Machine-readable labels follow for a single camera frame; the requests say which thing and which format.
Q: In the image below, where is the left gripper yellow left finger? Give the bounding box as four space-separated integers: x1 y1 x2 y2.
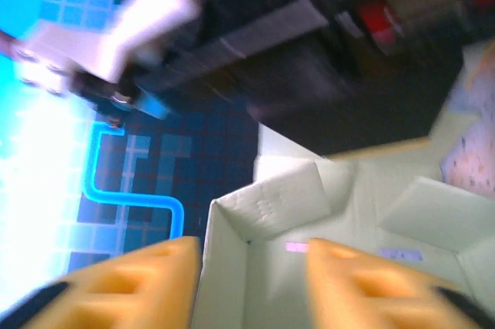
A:
0 236 203 329

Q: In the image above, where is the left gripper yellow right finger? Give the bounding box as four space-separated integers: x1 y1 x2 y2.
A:
306 238 495 329

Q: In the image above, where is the green paper box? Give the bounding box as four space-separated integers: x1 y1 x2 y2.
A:
191 40 495 329

